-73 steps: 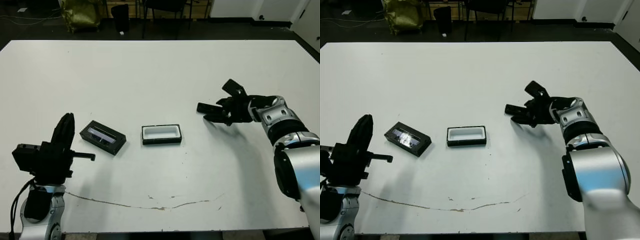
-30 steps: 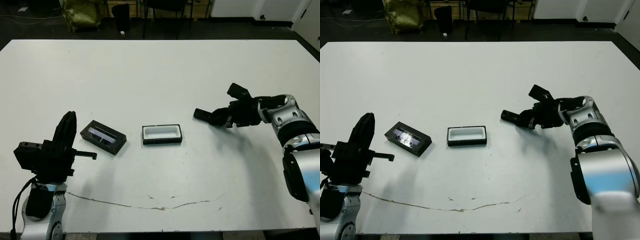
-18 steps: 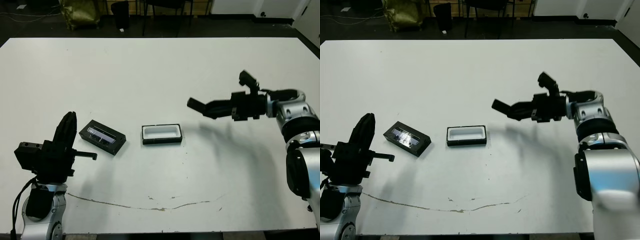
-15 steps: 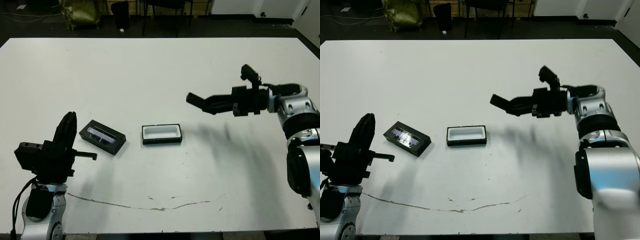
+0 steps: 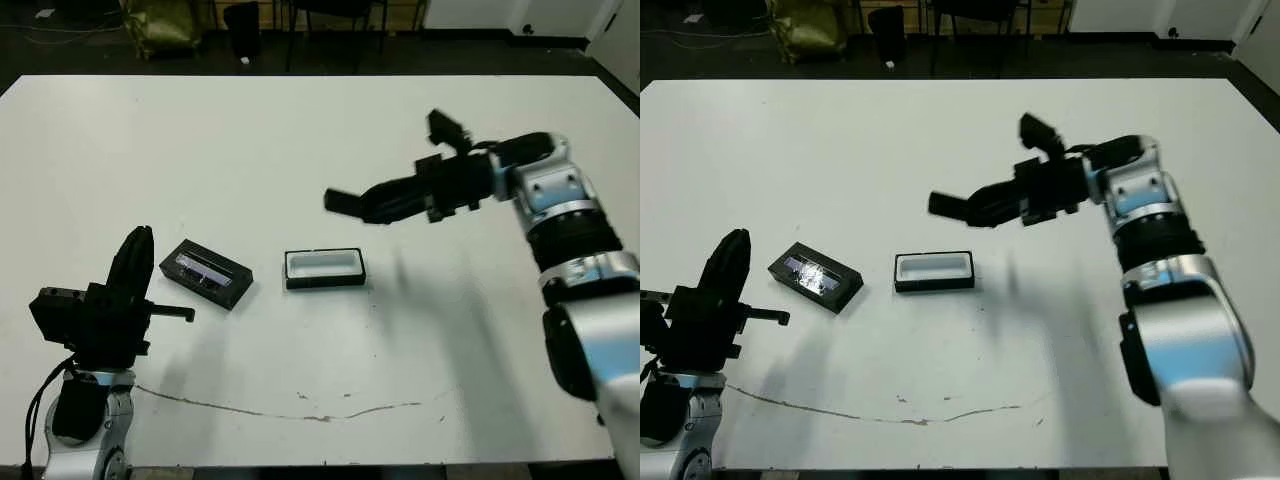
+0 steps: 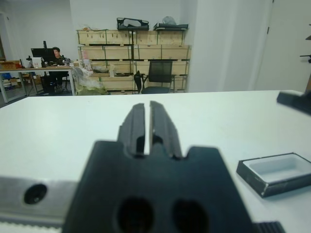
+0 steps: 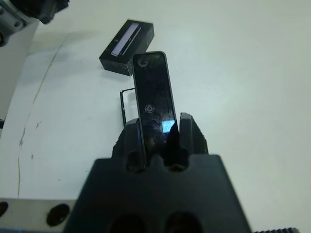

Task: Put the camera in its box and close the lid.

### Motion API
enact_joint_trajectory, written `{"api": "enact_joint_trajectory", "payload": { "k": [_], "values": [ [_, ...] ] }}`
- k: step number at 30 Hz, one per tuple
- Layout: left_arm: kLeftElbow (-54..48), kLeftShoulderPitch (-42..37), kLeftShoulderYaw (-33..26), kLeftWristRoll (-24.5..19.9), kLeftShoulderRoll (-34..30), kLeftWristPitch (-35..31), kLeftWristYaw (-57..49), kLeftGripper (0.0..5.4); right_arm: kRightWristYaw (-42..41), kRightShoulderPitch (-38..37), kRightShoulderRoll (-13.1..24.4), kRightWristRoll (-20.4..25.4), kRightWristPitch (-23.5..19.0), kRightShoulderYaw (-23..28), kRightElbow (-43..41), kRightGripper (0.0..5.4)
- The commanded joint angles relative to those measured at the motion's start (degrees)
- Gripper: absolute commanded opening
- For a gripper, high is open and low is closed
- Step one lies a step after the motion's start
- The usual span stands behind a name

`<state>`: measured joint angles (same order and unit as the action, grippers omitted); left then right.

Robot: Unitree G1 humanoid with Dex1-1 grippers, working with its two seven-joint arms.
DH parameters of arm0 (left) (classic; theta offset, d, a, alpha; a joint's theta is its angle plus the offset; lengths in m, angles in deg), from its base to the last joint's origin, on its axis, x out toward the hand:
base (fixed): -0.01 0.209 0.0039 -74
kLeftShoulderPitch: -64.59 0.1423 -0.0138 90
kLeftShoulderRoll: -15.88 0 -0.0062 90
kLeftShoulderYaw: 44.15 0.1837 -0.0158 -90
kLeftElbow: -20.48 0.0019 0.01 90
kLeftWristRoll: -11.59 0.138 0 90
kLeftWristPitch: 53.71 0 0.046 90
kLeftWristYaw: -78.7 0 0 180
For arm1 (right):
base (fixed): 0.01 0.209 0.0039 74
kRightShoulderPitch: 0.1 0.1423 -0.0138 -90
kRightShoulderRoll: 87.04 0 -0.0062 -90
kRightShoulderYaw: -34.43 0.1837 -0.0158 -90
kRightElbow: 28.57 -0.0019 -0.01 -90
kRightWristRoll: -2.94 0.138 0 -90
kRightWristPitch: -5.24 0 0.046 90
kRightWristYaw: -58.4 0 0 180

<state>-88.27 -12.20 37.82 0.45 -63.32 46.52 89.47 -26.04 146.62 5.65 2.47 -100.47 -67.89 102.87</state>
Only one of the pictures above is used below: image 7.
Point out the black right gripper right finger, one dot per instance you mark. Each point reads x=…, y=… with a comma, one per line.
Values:
x=193, y=138

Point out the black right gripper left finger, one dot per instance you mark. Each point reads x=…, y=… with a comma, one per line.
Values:
x=128, y=145

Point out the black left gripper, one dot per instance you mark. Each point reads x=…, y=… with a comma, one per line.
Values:
x=49, y=11

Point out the black rectangular box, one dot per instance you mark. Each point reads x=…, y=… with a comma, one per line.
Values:
x=121, y=58

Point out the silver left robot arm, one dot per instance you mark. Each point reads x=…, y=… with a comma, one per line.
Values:
x=9, y=19

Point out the black box base white insert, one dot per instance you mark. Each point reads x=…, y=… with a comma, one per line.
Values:
x=128, y=102

